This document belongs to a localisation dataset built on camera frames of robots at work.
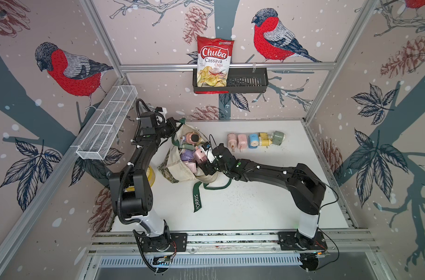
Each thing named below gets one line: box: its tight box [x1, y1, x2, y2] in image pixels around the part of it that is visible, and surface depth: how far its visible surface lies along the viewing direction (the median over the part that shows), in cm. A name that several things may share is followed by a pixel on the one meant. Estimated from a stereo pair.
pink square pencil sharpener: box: [192, 148, 208, 164], surface depth 84 cm
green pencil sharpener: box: [270, 130, 286, 146], surface depth 106 cm
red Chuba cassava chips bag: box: [194, 35, 235, 94], surface depth 86 cm
